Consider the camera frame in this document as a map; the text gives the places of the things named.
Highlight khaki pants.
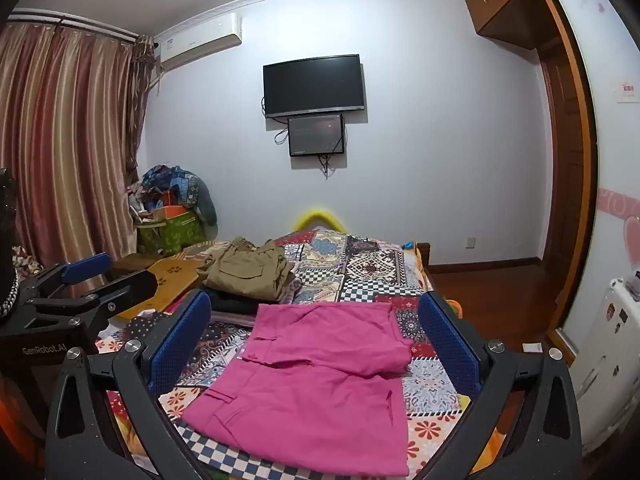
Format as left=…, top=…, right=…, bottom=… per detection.
left=198, top=236, right=297, bottom=304

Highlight wooden overhead cabinet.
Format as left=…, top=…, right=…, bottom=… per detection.
left=462, top=0, right=562, bottom=52

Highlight brown wooden door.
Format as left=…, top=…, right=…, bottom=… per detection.
left=539, top=37, right=587, bottom=313

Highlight yellow curved bar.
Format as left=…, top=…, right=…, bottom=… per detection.
left=296, top=206, right=347, bottom=233

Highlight pile of colourful clothes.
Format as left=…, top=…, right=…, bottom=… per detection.
left=127, top=162, right=219, bottom=226

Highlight small black wall monitor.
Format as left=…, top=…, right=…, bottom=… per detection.
left=287, top=113, right=346, bottom=158

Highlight wooden bed footboard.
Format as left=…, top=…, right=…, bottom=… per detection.
left=416, top=242, right=434, bottom=291

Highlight white appliance with stickers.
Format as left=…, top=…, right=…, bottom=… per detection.
left=569, top=276, right=640, bottom=457

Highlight frosted sliding wardrobe door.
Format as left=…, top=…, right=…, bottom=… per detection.
left=544, top=0, right=640, bottom=453

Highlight white air conditioner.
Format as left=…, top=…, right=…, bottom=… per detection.
left=153, top=12, right=245, bottom=72

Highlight curtain rod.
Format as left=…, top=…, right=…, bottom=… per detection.
left=7, top=8, right=142, bottom=42

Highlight black folded garment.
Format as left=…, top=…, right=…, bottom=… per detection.
left=202, top=287, right=281, bottom=317

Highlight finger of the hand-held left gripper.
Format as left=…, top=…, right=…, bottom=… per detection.
left=20, top=252, right=114, bottom=307
left=26, top=269, right=160, bottom=334

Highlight pink pants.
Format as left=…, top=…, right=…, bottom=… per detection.
left=181, top=301, right=412, bottom=477

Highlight black white braided strap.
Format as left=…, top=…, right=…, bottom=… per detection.
left=0, top=267, right=22, bottom=320

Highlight light wooden lap board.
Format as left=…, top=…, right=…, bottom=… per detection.
left=116, top=254, right=217, bottom=322

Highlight patchwork printed blanket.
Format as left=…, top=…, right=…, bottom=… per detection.
left=95, top=227, right=501, bottom=480

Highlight black wall television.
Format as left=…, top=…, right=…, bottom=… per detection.
left=262, top=53, right=366, bottom=120

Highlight striped red curtain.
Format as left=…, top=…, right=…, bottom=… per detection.
left=0, top=22, right=155, bottom=283

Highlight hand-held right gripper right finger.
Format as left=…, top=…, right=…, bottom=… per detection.
left=418, top=290, right=584, bottom=480

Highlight green patterned bag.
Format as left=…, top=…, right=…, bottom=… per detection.
left=136, top=208, right=207, bottom=257

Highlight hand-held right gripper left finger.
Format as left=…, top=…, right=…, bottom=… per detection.
left=45, top=290, right=212, bottom=480

